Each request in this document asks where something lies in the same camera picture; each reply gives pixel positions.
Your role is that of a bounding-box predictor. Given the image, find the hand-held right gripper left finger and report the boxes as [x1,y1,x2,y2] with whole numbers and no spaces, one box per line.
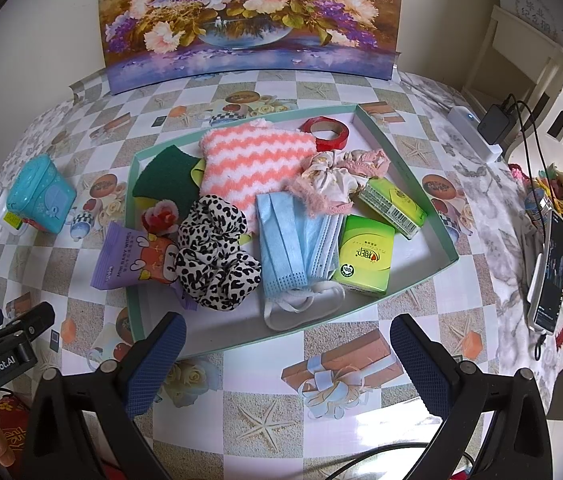
[22,311,187,480]

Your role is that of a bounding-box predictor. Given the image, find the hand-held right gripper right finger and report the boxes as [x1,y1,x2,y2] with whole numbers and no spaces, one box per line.
[390,313,557,480]

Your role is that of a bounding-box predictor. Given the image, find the teal cardboard tray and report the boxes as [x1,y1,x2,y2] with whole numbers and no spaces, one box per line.
[124,102,459,361]

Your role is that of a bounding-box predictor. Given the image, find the green tissue pack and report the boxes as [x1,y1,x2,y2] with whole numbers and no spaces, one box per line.
[359,177,428,238]
[330,214,396,297]

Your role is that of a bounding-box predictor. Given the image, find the leopard print scrunchie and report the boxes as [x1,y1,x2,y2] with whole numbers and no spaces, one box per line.
[174,196,263,311]

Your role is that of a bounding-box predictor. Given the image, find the red flower hair clip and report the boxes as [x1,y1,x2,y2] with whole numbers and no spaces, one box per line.
[140,199,182,236]

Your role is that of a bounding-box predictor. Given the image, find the blue face masks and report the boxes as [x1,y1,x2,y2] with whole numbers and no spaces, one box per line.
[255,191,347,331]

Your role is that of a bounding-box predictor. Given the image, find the green yellow scouring sponge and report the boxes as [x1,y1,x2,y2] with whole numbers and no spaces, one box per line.
[134,145,207,211]

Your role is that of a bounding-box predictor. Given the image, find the floral pink lace scrunchie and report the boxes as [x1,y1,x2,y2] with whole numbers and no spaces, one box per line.
[284,147,392,218]

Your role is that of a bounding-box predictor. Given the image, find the pink white zigzag towel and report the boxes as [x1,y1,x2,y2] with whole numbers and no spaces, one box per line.
[196,120,315,221]

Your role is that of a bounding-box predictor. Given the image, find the red tape roll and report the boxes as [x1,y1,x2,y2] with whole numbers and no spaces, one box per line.
[303,116,352,152]

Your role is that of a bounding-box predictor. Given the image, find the red printed cloth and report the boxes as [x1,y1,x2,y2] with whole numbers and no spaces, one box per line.
[0,392,37,461]

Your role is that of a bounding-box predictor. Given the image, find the purple cartoon wipes packet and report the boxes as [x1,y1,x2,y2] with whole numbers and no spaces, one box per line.
[90,222,197,311]

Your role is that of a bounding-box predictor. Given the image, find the checkered printed tablecloth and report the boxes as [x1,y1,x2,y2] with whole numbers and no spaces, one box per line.
[0,67,563,480]

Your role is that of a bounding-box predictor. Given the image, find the teal wipes box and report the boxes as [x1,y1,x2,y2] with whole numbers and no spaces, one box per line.
[6,155,77,234]

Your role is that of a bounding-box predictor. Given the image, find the black smartphone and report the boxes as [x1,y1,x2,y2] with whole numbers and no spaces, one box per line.
[527,210,563,336]

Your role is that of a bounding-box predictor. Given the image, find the pile of small trinkets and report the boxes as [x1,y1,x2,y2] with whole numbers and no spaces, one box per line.
[509,162,563,271]

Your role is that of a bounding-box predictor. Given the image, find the white power strip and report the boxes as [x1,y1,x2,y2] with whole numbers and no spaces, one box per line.
[447,105,503,161]

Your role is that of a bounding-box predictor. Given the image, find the black charger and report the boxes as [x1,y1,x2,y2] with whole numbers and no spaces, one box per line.
[476,104,519,147]

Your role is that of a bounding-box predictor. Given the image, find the white lattice plastic stool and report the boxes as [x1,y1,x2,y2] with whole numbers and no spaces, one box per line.
[506,25,563,181]

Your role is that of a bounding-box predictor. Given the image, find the cream wooden shelf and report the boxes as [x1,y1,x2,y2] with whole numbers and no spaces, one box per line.
[461,5,563,111]

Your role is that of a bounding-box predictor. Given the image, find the flower painting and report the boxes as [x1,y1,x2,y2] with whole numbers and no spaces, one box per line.
[98,0,405,96]

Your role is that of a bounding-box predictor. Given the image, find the black cable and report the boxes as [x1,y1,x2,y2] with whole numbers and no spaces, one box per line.
[504,92,563,356]
[331,440,475,480]

